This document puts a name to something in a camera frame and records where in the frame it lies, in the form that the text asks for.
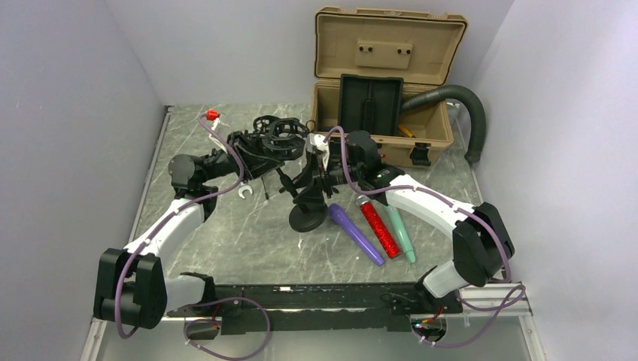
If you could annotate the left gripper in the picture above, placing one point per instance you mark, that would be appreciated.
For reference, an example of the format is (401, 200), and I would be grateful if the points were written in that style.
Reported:
(252, 159)

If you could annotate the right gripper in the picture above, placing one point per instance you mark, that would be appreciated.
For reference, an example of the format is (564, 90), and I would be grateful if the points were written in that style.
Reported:
(313, 195)

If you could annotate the black shock mount tripod stand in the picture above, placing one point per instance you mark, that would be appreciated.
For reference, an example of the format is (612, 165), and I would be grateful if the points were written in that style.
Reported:
(265, 137)

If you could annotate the black round base stand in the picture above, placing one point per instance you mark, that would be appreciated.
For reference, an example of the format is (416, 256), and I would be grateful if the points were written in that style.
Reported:
(302, 218)

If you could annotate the purple microphone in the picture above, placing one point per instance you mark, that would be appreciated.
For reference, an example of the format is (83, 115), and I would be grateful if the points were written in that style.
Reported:
(339, 216)

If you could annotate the red glitter microphone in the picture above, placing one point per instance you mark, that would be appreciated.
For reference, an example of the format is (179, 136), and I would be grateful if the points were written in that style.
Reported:
(383, 234)

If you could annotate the teal microphone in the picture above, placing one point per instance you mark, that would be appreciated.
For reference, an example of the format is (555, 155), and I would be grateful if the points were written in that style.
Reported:
(402, 235)

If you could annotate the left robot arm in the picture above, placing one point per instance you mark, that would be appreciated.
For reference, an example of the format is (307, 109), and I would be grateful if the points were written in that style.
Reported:
(131, 286)

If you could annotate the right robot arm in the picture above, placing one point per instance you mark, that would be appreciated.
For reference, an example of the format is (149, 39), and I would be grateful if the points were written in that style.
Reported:
(480, 242)

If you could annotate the silver wrench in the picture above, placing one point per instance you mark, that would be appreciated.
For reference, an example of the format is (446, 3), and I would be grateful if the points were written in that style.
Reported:
(245, 189)

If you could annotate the black tray insert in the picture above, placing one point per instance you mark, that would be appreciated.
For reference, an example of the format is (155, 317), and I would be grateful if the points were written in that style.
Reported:
(369, 103)

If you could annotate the yellow tool in case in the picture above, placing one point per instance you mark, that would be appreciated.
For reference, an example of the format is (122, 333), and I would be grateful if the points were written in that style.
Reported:
(405, 131)

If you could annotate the tan plastic case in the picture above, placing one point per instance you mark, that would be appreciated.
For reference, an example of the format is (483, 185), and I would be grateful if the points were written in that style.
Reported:
(417, 46)

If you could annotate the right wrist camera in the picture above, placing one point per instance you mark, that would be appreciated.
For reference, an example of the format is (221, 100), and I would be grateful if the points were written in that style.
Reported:
(318, 145)

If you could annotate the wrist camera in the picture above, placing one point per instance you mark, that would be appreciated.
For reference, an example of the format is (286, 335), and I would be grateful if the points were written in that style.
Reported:
(318, 145)
(213, 117)

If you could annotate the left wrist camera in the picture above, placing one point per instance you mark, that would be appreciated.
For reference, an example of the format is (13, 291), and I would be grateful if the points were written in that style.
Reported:
(213, 117)

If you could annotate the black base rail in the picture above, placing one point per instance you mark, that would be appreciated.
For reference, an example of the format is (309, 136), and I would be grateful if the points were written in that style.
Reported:
(312, 307)

